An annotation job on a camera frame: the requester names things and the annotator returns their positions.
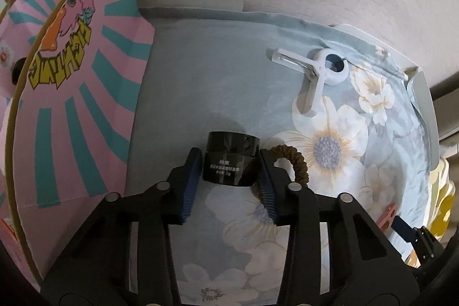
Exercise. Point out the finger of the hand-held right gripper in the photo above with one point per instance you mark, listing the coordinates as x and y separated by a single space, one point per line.
403 230

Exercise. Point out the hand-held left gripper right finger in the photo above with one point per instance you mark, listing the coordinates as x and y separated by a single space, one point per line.
267 191

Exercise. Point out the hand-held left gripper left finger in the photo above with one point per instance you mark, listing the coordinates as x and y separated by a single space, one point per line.
188 191

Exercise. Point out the black cosmetic jar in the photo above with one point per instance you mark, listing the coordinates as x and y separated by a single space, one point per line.
229 166

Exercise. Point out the cardboard box with pink print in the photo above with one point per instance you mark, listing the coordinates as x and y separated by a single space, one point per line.
89 112

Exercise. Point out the orange small clip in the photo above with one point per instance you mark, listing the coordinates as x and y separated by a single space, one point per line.
385 218

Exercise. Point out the brown hair scrunchie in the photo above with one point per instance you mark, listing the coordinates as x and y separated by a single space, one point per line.
303 169

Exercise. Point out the yellow floral cloth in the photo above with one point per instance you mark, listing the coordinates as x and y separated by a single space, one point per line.
443 202

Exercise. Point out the grey floral cloth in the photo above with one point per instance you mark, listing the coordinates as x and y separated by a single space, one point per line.
215 76

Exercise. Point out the white plastic clip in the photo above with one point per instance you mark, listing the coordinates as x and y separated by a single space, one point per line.
315 83

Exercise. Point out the grey chair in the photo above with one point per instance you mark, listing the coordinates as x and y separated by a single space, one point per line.
444 112

